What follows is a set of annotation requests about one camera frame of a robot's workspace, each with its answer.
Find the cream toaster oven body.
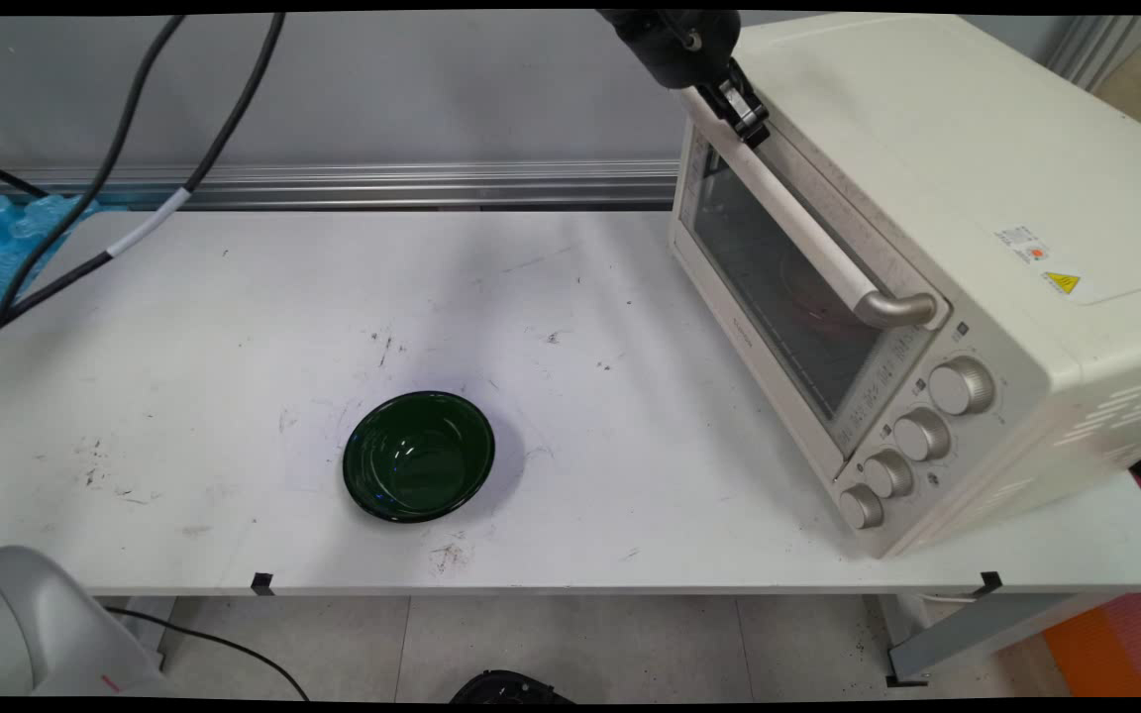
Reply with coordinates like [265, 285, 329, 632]
[668, 12, 1141, 560]

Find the oven door with handle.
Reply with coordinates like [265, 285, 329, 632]
[670, 87, 952, 461]

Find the black cable with white tape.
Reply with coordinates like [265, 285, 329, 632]
[0, 12, 287, 354]

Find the dark green glass bowl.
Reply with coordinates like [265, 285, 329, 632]
[342, 390, 497, 525]

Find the black object on floor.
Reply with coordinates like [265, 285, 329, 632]
[450, 669, 573, 705]

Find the small silver oven knob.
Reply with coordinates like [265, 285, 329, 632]
[838, 483, 885, 532]
[863, 450, 915, 500]

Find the grey table leg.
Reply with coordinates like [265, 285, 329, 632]
[866, 591, 1079, 687]

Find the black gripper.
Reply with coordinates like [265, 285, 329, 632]
[595, 10, 772, 150]

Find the thick black cable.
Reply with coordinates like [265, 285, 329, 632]
[0, 14, 188, 389]

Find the aluminium rail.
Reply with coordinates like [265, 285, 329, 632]
[0, 160, 680, 212]

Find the thin black floor cable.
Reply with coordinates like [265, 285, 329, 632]
[103, 606, 312, 702]

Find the blue foam packaging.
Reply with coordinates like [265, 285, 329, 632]
[0, 193, 101, 318]

